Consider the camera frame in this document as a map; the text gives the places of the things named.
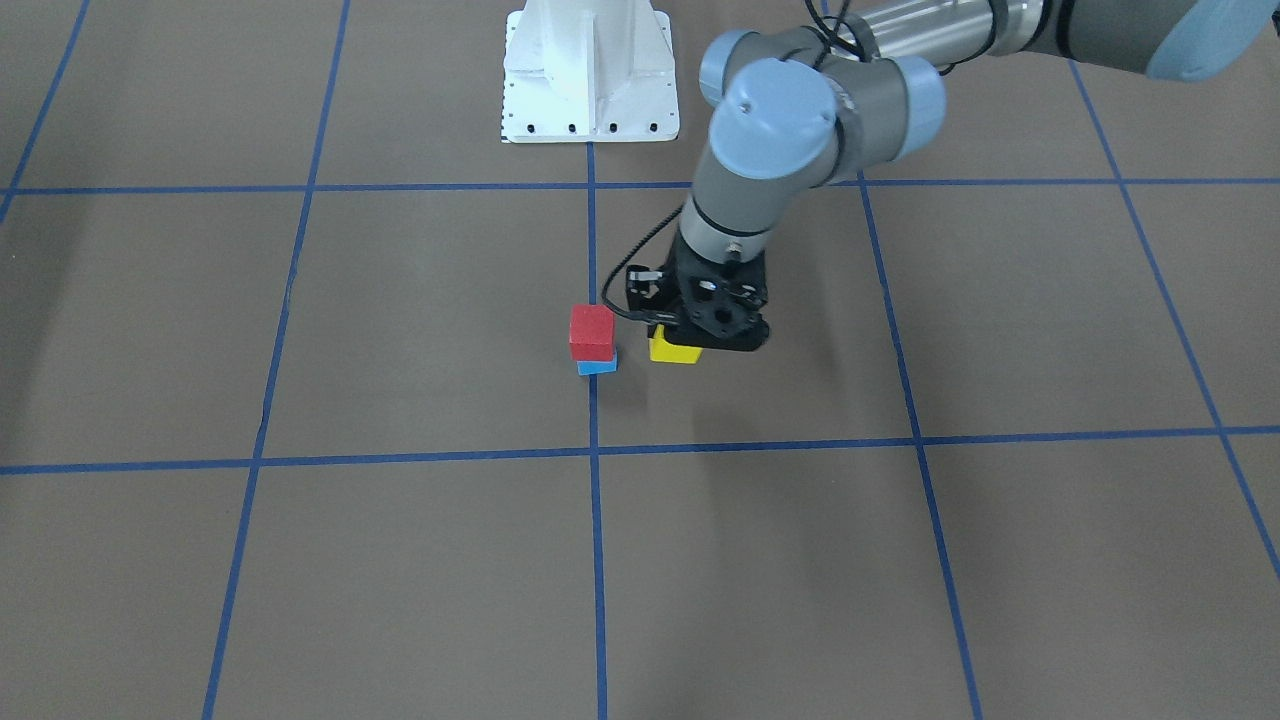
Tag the blue foam cube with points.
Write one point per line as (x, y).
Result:
(598, 366)

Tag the yellow foam cube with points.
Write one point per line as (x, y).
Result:
(661, 350)

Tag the red foam cube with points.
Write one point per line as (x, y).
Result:
(592, 329)

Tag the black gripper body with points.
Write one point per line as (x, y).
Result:
(642, 291)

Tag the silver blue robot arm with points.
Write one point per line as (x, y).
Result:
(815, 105)

